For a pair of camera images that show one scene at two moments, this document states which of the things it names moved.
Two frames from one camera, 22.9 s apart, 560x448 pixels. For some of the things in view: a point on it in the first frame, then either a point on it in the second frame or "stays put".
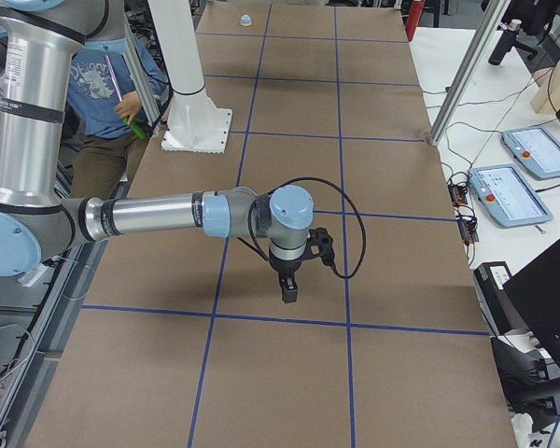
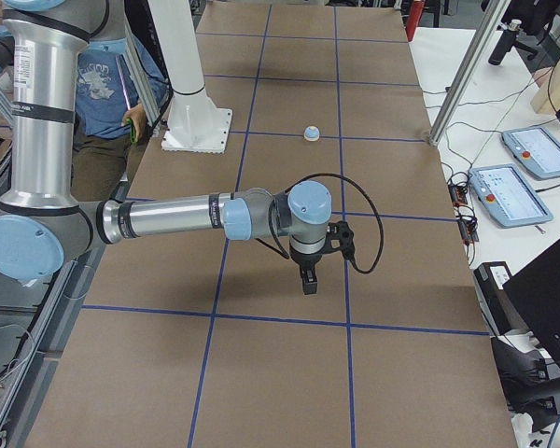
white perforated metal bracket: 195,123 stays put
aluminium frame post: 494,20 stays put
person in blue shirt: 103,91 stays put
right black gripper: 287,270 → 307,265
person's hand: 130,105 → 138,118
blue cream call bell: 245,21 → 312,133
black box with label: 489,278 stays put
